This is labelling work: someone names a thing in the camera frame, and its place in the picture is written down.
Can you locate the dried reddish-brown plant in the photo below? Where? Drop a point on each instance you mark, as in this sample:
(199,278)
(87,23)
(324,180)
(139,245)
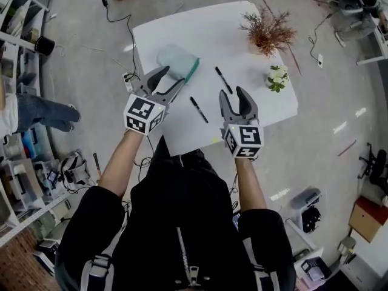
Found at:
(268,30)

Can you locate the person's right forearm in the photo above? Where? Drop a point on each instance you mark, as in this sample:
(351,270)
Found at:
(248,186)

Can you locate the white power strip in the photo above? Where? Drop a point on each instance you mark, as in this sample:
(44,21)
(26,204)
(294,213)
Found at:
(128,82)

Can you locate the white flower pot plant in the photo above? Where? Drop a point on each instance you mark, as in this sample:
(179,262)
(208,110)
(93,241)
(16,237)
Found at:
(277,78)

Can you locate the person's black jacket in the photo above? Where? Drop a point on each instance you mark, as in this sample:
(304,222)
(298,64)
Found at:
(182,223)

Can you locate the teal pencil pouch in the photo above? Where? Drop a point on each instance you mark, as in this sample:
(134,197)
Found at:
(175,61)

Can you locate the white wall plug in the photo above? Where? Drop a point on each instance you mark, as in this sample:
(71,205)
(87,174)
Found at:
(320,60)

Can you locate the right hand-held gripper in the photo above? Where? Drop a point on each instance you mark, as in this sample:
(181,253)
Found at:
(245,138)

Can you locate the grey chair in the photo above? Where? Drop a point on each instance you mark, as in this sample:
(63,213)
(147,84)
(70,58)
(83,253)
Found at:
(354,14)

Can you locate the person's left forearm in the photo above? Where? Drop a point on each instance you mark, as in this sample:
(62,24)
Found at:
(121,162)

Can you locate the black office chair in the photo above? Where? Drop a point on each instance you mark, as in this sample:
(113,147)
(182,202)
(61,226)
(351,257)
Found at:
(377,168)

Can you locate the white shelf unit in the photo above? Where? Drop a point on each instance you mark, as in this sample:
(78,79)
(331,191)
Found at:
(15,26)

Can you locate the black pen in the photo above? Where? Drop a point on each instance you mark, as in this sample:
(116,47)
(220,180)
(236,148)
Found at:
(223,80)
(199,109)

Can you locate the black cup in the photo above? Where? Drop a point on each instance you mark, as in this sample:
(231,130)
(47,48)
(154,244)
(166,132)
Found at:
(44,46)

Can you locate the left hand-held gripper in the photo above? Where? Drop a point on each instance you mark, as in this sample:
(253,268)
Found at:
(142,114)

